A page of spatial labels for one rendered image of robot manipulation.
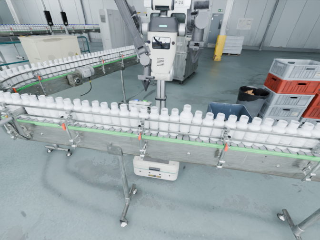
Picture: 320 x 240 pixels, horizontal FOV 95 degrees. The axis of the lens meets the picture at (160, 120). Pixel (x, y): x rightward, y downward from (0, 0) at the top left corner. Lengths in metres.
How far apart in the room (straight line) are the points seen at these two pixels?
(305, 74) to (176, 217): 2.63
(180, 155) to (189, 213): 0.91
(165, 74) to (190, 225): 1.40
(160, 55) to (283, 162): 1.08
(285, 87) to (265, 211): 1.83
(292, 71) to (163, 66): 2.09
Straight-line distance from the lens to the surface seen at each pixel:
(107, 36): 6.76
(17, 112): 1.28
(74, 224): 1.83
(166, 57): 1.29
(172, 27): 1.35
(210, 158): 0.96
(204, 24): 0.76
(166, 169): 1.69
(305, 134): 1.02
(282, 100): 3.10
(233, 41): 10.17
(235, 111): 1.56
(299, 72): 3.01
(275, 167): 1.10
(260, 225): 1.94
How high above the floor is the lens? 1.57
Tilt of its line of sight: 34 degrees down
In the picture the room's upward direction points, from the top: 2 degrees clockwise
